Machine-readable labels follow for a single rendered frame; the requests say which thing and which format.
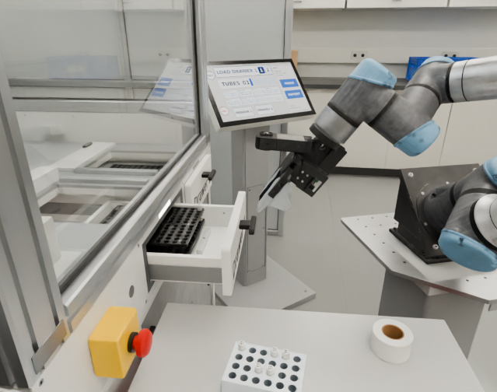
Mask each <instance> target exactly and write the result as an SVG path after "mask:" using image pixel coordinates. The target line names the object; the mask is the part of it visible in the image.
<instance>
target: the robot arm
mask: <svg viewBox="0 0 497 392"><path fill-rule="evenodd" d="M396 82H397V78H396V77H395V75H394V74H392V73H391V72H390V71H389V70H388V69H386V68H385V67H384V66H382V65H381V64H380V63H379V62H377V61H375V60H373V59H372V58H366V59H363V60H362V61H361V62H360V63H359V65H358V66H357V67H356V68H355V70H354V71H353V72H352V73H351V74H350V75H348V78H347V79H346V80H345V82H344V83H343V84H342V86H341V87H340V88H339V90H338V91H337V92H336V93H335V94H334V96H333V97H332V98H331V100H330V101H329V102H328V104H327V105H326V106H325V107H324V109H323V110H322V111H321V112H320V113H319V114H318V116H317V117H316V118H315V120H314V122H315V123H312V125H311V126H310V128H309V130H310V131H311V132H312V133H313V134H314V135H315V136H316V137H315V138H312V136H306V135H288V134H279V133H272V132H269V131H261V132H258V133H257V134H256V139H255V148H256V149H260V150H264V151H271V150H273V151H283V152H290V153H289V154H288V155H287V156H286V157H285V158H284V160H283V162H282V164H281V165H280V166H279V168H278V169H277V170H276V171H275V173H274V174H273V175H272V177H271V179H270V180H269V181H268V183H267V184H266V186H265V187H264V189H263V191H262V192H261V193H260V195H259V200H258V204H257V212H259V213H260V212H261V211H262V210H263V209H264V208H265V207H266V206H271V207H273V208H277V209H279V210H282V211H284V212H286V211H288V210H289V209H290V208H291V207H292V205H291V203H290V201H289V199H290V197H291V194H290V191H291V190H292V185H291V184H290V183H291V182H293V183H294V184H295V185H296V187H298V188H299V189H300V190H301V191H304V192H305V193H306V194H308V195H309V196H310V197H313V196H314V195H315V194H316V192H317V191H318V190H319V189H320V188H321V187H322V185H323V184H324V183H325V182H326V181H327V179H328V174H329V173H330V172H331V171H332V170H333V169H334V168H335V167H336V166H337V164H338V163H339V162H340V161H341V160H342V158H343V157H344V156H345V155H346V154H347V152H346V151H345V148H344V147H343V146H342V145H340V144H345V143H346V141H347V140H348V139H349V138H350V137H351V135H352V134H353V133H354V132H355V130H356V129H357V128H358V127H359V125H360V124H361V123H362V122H365V123H366V124H367V125H369V126H370V127H371V128H372V129H373V130H374V131H376V132H377V133H379V134H380V135H381V136H383V137H384V138H385V139H386V140H387V141H389V142H390V143H391V144H392V145H393V147H394V148H398V149H400V150H401V151H402V152H403V153H405V154H406V155H408V156H410V157H414V156H418V155H420V154H421V153H423V152H424V151H425V150H426V149H427V148H428V147H429V146H430V145H431V144H432V143H433V142H434V141H435V140H436V139H437V137H438V136H439V133H440V127H439V125H437V124H436V123H435V121H434V120H432V118H433V116H434V115H435V113H436V111H437V110H438V109H439V106H440V105H441V104H443V103H461V102H471V101H480V100H497V55H495V56H490V57H484V58H475V59H471V60H466V61H457V62H454V61H453V60H452V59H450V58H446V57H443V56H433V57H430V58H428V59H427V60H425V61H424V62H423V63H422V64H421V66H420V67H418V68H417V69H416V70H415V72H414V74H413V76H412V77H411V80H410V81H409V83H408V84H407V85H406V86H405V88H404V90H403V91H402V93H401V94H400V95H399V94H398V93H396V92H395V91H394V90H393V88H394V85H395V83H396ZM322 144H324V145H323V146H322ZM318 181H321V182H322V183H321V184H320V186H319V187H318V188H317V189H316V190H315V191H314V192H313V189H314V188H315V185H314V183H315V182H316V183H317V182H318ZM424 210H425V216H426V218H427V219H428V221H429V223H430V225H431V226H432V227H433V229H434V230H435V231H437V232H438V233H439V234H441V235H440V237H439V241H438V243H439V247H440V250H441V251H442V252H443V253H444V254H445V255H446V256H447V257H448V258H449V259H450V260H452V261H454V262H456V263H457V264H459V265H461V266H463V267H466V268H469V269H471V270H474V271H481V272H490V271H494V270H496V269H497V156H495V157H493V158H492V159H489V160H486V161H485V162H484V163H483V164H482V165H480V166H479V167H478V168H477V169H475V170H473V171H472V172H470V173H469V174H468V175H466V176H465V177H463V178H461V179H460V180H458V181H457V182H455V183H451V184H444V185H440V186H438V187H436V188H434V189H433V190H432V191H430V192H429V193H428V194H427V196H426V198H425V202H424Z"/></svg>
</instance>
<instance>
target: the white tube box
mask: <svg viewBox="0 0 497 392"><path fill-rule="evenodd" d="M238 343H239V342H238V341H236V343H235V345H234V347H233V350H232V353H231V356H230V357H229V361H228V363H227V366H226V369H225V372H224V373H223V376H222V379H221V382H222V392H303V383H304V376H305V371H306V355H305V354H301V353H297V352H289V359H288V360H284V359H283V358H282V351H283V350H281V349H279V350H278V357H277V358H272V357H271V349H272V348H269V347H264V346H260V345H253V344H249V343H246V348H245V350H244V351H243V352H241V351H239V349H238ZM257 362H260V363H261V364H262V373H261V374H256V373H255V370H254V366H255V364H256V363H257ZM268 365H272V366H274V376H267V373H266V368H267V366H268Z"/></svg>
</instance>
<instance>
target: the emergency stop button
mask: <svg viewBox="0 0 497 392"><path fill-rule="evenodd" d="M132 347H133V349H134V350H135V353H136V355H137V356H138V357H139V358H145V357H146V356H147V355H148V354H149V352H150V350H151V347H152V332H151V331H150V330H149V329H145V328H143V329H141V330H140V331H139V333H138V335H135V337H134V340H133V344H132Z"/></svg>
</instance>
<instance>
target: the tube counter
mask: <svg viewBox="0 0 497 392"><path fill-rule="evenodd" d="M241 81H242V83H243V86H244V87H248V86H268V85H278V83H277V81H276V79H275V77H274V76H268V77H256V78H244V79H241Z"/></svg>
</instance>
